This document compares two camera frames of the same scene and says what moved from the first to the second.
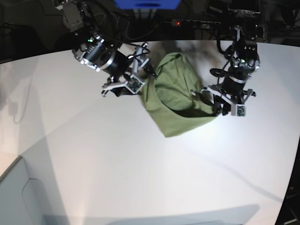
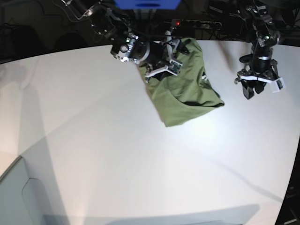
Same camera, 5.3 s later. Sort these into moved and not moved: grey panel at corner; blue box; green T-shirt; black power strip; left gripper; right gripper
Moved: right gripper; left gripper; green T-shirt
Not moved: grey panel at corner; blue box; black power strip
